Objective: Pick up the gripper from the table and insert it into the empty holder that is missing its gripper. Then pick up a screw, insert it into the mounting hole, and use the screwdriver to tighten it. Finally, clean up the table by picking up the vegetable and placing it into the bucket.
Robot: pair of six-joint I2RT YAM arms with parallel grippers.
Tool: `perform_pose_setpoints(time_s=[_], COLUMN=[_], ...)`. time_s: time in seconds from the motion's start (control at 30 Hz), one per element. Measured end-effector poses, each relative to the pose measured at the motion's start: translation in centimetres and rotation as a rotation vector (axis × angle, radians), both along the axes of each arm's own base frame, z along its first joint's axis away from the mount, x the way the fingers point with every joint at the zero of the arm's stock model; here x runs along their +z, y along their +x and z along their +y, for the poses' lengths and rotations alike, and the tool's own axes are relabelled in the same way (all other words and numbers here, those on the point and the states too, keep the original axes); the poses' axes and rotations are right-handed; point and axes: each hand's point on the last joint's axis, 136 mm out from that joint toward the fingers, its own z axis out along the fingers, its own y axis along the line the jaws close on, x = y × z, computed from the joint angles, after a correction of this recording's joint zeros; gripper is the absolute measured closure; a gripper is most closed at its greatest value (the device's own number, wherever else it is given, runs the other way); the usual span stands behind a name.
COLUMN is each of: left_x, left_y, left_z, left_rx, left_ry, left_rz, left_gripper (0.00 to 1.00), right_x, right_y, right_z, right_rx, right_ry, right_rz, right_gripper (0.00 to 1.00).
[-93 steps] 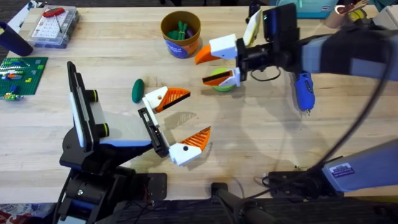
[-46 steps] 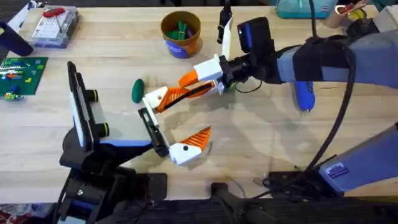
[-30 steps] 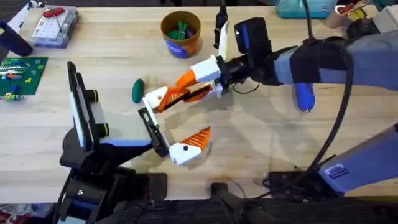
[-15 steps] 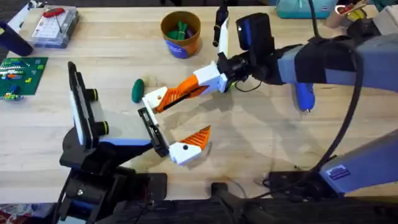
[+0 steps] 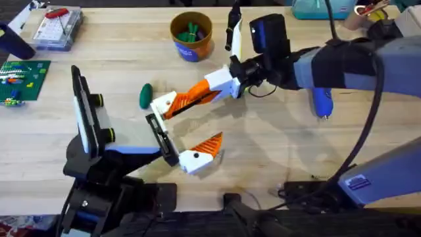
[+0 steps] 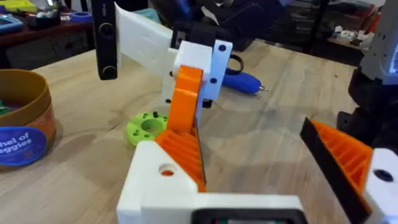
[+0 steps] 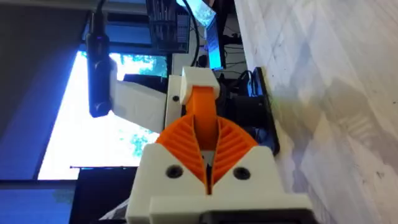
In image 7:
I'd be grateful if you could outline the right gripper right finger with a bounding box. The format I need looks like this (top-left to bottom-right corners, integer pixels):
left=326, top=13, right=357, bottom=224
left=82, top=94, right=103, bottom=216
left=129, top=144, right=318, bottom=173
left=210, top=116, right=284, bottom=196

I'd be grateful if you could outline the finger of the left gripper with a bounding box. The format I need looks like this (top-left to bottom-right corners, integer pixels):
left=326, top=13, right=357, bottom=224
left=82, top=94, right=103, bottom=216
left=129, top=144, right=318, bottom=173
left=180, top=66, right=221, bottom=151

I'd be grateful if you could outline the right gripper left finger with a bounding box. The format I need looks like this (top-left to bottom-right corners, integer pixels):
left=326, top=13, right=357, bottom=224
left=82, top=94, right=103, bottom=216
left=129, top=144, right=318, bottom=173
left=126, top=113, right=208, bottom=224

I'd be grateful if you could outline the black box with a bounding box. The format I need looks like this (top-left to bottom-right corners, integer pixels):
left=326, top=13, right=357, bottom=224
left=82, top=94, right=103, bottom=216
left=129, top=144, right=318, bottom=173
left=68, top=166, right=139, bottom=224

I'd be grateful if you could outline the lit monitor screen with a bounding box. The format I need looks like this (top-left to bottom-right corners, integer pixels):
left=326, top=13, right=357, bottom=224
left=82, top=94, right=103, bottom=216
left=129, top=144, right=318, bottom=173
left=177, top=0, right=225, bottom=71

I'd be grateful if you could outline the bright window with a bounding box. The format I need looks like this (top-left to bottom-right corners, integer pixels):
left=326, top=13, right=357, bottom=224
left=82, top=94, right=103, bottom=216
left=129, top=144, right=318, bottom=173
left=37, top=50, right=169, bottom=181

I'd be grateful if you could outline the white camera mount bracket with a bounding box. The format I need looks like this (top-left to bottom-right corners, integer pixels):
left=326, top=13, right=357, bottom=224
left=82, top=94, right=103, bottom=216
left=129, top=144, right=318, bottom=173
left=109, top=78, right=168, bottom=134

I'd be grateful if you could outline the thin black hanging cable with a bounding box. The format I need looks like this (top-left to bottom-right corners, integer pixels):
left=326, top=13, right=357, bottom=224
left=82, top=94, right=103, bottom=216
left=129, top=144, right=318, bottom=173
left=182, top=0, right=201, bottom=68

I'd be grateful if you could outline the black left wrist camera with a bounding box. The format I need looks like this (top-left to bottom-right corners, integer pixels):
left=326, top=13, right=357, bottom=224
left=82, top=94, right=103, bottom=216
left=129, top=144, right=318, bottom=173
left=85, top=30, right=118, bottom=119

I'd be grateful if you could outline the black camera cable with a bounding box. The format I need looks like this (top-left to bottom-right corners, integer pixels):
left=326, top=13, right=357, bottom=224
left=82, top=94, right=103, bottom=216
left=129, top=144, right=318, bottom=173
left=90, top=0, right=108, bottom=37

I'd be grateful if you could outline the blue screen with dark frame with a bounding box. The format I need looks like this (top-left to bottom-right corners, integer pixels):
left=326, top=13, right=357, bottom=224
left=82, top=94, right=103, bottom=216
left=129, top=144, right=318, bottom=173
left=0, top=179, right=77, bottom=224

